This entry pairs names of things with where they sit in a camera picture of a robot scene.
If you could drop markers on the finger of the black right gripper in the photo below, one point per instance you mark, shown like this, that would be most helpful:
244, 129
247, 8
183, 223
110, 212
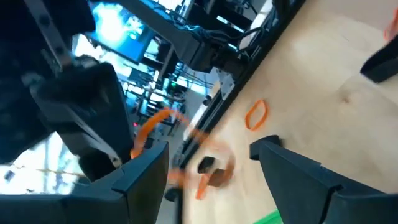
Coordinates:
93, 118
18, 62

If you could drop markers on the blue-lit monitor screen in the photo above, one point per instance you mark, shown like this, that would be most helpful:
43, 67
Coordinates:
118, 28

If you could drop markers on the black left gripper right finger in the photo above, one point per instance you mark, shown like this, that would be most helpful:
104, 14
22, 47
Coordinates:
311, 199

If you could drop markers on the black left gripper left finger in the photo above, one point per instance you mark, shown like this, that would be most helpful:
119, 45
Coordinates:
124, 205

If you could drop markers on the green plastic basket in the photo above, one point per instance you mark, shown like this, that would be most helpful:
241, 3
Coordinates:
272, 219

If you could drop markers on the wide black rubber band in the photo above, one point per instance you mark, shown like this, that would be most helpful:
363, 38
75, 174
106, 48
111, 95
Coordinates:
382, 63

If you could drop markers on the silver mounting plate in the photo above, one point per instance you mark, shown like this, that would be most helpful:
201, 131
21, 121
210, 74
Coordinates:
227, 85

